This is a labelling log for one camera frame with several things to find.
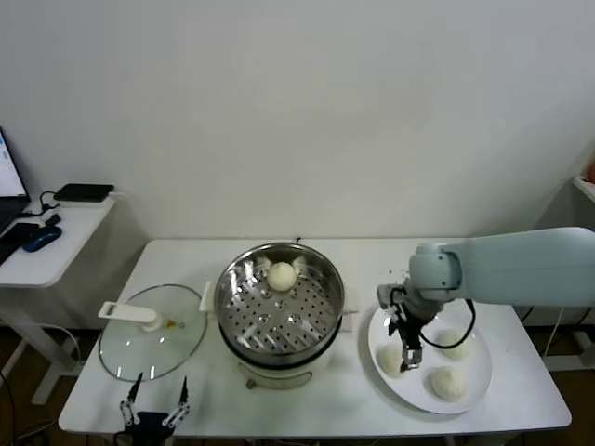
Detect black flat device box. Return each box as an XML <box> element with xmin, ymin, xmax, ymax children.
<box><xmin>52</xmin><ymin>183</ymin><xmax>115</xmax><ymax>204</ymax></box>

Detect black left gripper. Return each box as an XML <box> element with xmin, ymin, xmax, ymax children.
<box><xmin>119</xmin><ymin>371</ymin><xmax>192</xmax><ymax>446</ymax></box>

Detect blue computer mouse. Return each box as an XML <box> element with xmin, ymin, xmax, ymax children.
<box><xmin>20</xmin><ymin>226</ymin><xmax>62</xmax><ymax>254</ymax></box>

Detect thin black device cable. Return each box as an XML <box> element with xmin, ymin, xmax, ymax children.
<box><xmin>38</xmin><ymin>190</ymin><xmax>62</xmax><ymax>218</ymax></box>

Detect black floor cable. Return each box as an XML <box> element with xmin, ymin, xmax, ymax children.
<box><xmin>0</xmin><ymin>371</ymin><xmax>20</xmax><ymax>446</ymax></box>

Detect white hanging cable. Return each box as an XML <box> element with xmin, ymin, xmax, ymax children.
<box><xmin>542</xmin><ymin>308</ymin><xmax>566</xmax><ymax>359</ymax></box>

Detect stainless steel steamer basket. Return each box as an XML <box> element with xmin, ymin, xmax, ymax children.
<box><xmin>198</xmin><ymin>241</ymin><xmax>362</xmax><ymax>359</ymax></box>

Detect glass lid with white handle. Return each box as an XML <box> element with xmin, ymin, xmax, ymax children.
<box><xmin>97</xmin><ymin>283</ymin><xmax>209</xmax><ymax>384</ymax></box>

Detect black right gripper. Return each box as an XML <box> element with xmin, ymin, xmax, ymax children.
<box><xmin>387</xmin><ymin>296</ymin><xmax>436</xmax><ymax>374</ymax></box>

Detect white steamed baozi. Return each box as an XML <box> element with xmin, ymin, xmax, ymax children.
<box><xmin>436</xmin><ymin>329</ymin><xmax>476</xmax><ymax>362</ymax></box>
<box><xmin>375</xmin><ymin>346</ymin><xmax>404</xmax><ymax>380</ymax></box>
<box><xmin>266</xmin><ymin>261</ymin><xmax>298</xmax><ymax>294</ymax></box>
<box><xmin>425</xmin><ymin>365</ymin><xmax>467</xmax><ymax>403</ymax></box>

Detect white floor cable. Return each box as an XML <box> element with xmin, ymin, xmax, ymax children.
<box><xmin>44</xmin><ymin>324</ymin><xmax>83</xmax><ymax>368</ymax></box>

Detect black flat pad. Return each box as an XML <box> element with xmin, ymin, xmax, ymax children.
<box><xmin>0</xmin><ymin>221</ymin><xmax>42</xmax><ymax>267</ymax></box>

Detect white side desk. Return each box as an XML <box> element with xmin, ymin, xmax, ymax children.
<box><xmin>541</xmin><ymin>175</ymin><xmax>595</xmax><ymax>373</ymax></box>

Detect white side table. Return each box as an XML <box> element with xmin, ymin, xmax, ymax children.
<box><xmin>0</xmin><ymin>197</ymin><xmax>116</xmax><ymax>406</ymax></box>

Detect black laptop with lit screen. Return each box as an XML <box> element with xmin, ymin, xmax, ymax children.
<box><xmin>0</xmin><ymin>125</ymin><xmax>33</xmax><ymax>236</ymax></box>

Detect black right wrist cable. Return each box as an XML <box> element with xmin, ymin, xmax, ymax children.
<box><xmin>419</xmin><ymin>298</ymin><xmax>478</xmax><ymax>350</ymax></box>

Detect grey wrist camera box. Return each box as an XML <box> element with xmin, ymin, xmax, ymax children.
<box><xmin>377</xmin><ymin>283</ymin><xmax>406</xmax><ymax>310</ymax></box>

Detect white round plate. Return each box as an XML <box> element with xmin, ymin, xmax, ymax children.
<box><xmin>366</xmin><ymin>295</ymin><xmax>493</xmax><ymax>415</ymax></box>

